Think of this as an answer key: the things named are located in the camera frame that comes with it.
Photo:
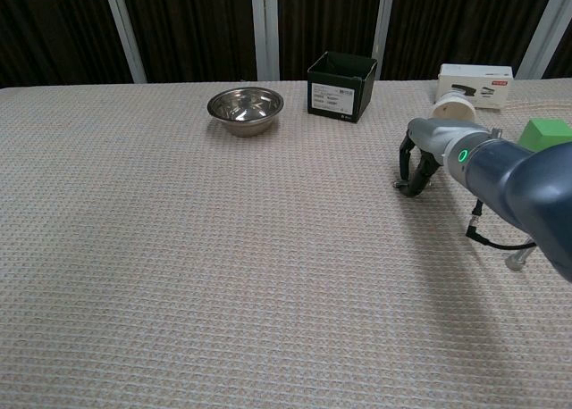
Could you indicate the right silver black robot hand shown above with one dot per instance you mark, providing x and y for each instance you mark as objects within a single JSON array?
[{"x": 438, "y": 134}]

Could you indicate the silver bolt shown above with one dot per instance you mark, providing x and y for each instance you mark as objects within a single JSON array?
[
  {"x": 518, "y": 259},
  {"x": 397, "y": 185}
]

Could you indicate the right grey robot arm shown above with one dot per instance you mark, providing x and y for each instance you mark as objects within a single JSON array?
[{"x": 514, "y": 177}]

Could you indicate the white paper cup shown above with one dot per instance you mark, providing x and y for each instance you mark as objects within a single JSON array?
[{"x": 451, "y": 107}]

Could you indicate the white product box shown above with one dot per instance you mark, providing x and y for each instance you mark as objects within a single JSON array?
[{"x": 487, "y": 85}]

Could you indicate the green cube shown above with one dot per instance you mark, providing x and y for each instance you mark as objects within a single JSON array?
[{"x": 545, "y": 132}]

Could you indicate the black open cardboard box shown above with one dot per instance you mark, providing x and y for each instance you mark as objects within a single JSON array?
[{"x": 333, "y": 98}]

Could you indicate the stainless steel bowl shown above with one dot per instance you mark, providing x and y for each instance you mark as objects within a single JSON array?
[{"x": 245, "y": 110}]

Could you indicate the beige woven tablecloth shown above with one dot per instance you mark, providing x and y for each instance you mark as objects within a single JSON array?
[{"x": 179, "y": 248}]

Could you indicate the white metal frame post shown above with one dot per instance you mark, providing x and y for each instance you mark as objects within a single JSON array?
[
  {"x": 125, "y": 34},
  {"x": 543, "y": 29},
  {"x": 383, "y": 29},
  {"x": 264, "y": 29}
]

